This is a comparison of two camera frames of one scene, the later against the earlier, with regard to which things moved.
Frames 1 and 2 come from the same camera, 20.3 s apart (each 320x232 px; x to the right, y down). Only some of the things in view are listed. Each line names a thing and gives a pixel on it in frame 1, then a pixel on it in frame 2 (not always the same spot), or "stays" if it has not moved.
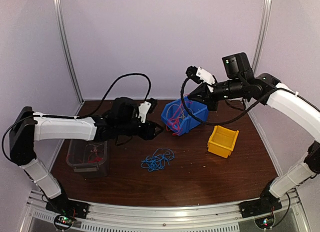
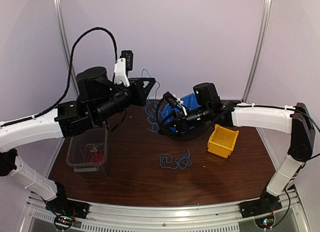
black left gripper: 148,134 -> 140,94
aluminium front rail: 106,217 stays
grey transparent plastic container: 89,158 stays
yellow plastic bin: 222,141 stays
